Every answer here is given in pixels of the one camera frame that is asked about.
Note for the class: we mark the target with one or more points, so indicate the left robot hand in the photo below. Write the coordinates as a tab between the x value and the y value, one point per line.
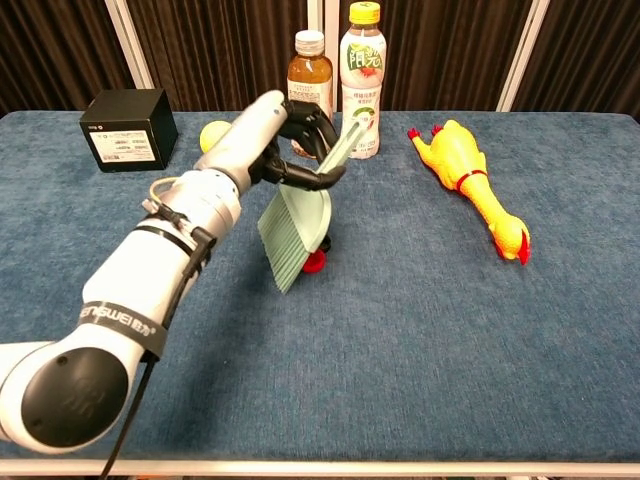
245	135

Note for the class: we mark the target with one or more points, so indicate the small pale green broom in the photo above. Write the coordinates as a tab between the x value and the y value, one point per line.
295	225

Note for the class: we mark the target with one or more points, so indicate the red bottle cap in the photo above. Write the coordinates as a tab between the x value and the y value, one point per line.
315	262

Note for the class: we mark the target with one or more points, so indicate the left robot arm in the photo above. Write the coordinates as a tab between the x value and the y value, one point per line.
150	270

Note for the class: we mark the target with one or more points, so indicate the amber tea bottle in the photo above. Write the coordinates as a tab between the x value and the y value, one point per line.
310	70

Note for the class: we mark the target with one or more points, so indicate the white drink bottle yellow cap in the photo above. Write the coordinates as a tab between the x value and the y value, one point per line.
362	75

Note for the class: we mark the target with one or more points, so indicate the black bottle cap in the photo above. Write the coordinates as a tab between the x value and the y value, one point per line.
327	246

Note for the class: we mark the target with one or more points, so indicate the yellow ball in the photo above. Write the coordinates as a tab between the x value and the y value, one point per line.
212	137

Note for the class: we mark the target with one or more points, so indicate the dark pleated partition panel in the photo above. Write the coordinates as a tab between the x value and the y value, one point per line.
50	50
225	50
595	50
440	50

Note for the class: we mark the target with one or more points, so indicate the black cardboard box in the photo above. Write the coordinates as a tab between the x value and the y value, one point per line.
130	130

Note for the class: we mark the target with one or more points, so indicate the yellow rubber chicken toy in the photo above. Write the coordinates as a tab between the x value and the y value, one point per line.
465	160

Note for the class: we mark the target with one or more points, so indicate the blue table mat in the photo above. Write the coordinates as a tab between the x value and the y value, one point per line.
400	350

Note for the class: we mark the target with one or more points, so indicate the white partition frame post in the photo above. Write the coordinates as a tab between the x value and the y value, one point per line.
314	15
520	50
134	50

